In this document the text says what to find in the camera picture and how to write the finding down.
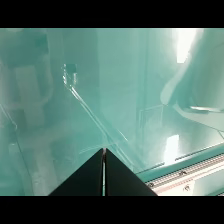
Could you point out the silver frame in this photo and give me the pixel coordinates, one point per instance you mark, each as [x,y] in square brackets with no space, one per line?
[190,173]

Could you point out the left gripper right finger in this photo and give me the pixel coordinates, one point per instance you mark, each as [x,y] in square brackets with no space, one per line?
[121,180]

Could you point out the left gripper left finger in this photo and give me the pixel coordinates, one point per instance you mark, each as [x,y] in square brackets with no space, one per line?
[87,180]

